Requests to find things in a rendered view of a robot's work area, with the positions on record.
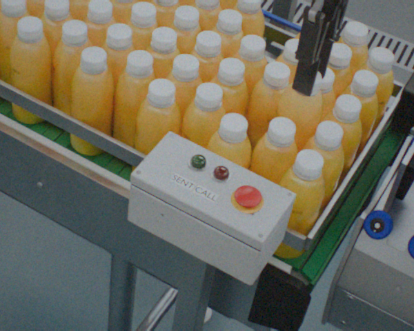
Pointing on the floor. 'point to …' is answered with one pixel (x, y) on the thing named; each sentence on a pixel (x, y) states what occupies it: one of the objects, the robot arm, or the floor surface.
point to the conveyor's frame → (129, 232)
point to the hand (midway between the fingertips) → (312, 65)
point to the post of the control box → (192, 294)
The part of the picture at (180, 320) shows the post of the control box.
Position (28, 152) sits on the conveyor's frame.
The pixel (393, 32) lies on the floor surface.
